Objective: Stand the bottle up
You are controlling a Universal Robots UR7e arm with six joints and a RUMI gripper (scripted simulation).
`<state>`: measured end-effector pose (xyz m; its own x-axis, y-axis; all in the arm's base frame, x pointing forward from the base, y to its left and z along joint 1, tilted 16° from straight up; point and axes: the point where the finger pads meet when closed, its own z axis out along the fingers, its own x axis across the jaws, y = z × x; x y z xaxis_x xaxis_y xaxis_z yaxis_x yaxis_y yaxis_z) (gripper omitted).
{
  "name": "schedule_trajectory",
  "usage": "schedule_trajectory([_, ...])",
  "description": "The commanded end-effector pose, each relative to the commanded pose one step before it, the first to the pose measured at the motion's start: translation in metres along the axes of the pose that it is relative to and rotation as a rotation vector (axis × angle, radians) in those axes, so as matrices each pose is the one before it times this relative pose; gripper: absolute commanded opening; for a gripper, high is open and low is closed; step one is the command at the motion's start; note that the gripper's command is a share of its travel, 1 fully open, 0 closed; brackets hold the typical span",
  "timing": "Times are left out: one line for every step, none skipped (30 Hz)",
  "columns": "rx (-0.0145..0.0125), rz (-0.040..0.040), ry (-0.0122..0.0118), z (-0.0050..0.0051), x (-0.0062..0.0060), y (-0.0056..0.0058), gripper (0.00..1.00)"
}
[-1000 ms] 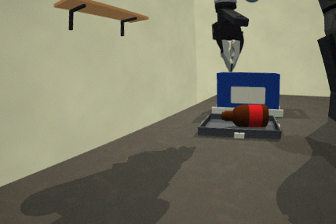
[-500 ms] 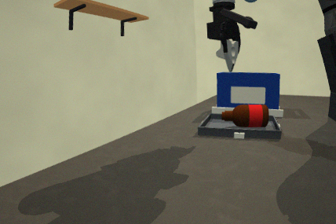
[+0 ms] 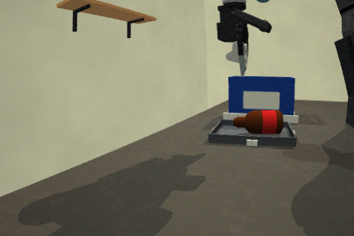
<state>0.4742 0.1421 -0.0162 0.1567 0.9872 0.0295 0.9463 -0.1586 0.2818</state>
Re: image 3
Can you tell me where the brown bottle with red label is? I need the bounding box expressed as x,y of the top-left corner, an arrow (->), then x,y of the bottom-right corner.
233,110 -> 284,134

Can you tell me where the blue plastic crate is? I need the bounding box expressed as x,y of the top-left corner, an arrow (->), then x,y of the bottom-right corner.
228,76 -> 295,115

